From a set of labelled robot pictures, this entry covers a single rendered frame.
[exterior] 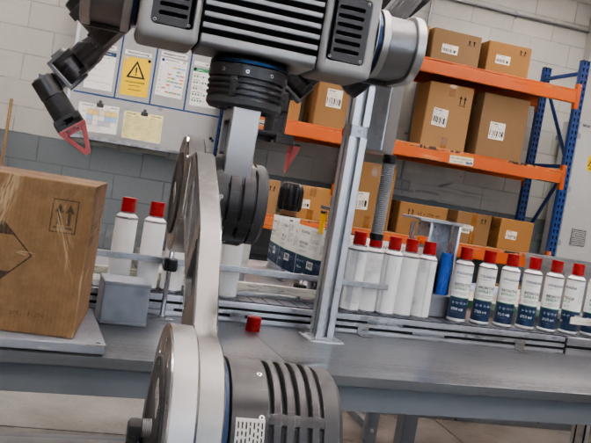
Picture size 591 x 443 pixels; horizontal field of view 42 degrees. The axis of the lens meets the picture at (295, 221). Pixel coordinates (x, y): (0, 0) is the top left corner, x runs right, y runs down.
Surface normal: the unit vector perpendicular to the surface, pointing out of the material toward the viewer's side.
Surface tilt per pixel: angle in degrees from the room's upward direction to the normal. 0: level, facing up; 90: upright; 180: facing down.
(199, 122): 90
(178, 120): 90
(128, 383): 90
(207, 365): 30
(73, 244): 90
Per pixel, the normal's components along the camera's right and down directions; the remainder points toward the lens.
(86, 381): 0.33, 0.11
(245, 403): 0.29, -0.62
